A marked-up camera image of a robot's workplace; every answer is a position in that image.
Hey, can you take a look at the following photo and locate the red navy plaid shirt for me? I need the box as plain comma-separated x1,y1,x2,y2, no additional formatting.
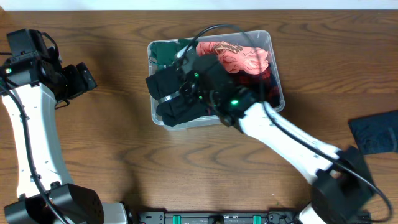
229,66,280,108

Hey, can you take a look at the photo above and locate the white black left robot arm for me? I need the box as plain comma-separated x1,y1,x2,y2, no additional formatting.
1,42,129,223

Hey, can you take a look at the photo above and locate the black cloth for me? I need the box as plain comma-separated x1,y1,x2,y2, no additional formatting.
146,67,214,127

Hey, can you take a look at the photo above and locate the dark navy cloth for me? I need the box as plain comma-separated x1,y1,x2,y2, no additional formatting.
348,110,397,155

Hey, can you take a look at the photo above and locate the black mounting rail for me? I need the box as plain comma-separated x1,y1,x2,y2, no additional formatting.
136,210,373,224

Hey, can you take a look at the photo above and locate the dark green cloth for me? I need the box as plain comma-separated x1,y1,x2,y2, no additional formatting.
149,39,191,71

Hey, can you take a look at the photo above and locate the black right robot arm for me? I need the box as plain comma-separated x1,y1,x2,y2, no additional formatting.
177,54,377,223

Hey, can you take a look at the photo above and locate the clear plastic storage bin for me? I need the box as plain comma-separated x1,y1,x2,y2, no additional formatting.
147,29,286,131

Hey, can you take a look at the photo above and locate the pink printed t-shirt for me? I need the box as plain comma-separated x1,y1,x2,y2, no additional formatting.
196,41,269,75

